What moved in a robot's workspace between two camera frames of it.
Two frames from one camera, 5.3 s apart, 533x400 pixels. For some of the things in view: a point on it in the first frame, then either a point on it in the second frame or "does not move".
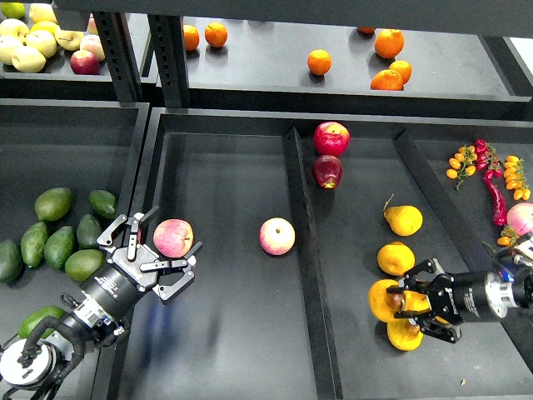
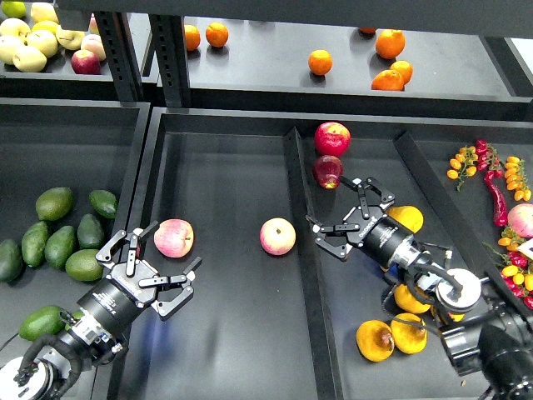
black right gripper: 459,297 → 371,229
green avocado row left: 33,243 does not move
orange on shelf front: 387,80 does not move
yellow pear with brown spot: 384,304 → 375,340
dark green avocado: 89,231 does not move
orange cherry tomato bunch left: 462,164 does not move
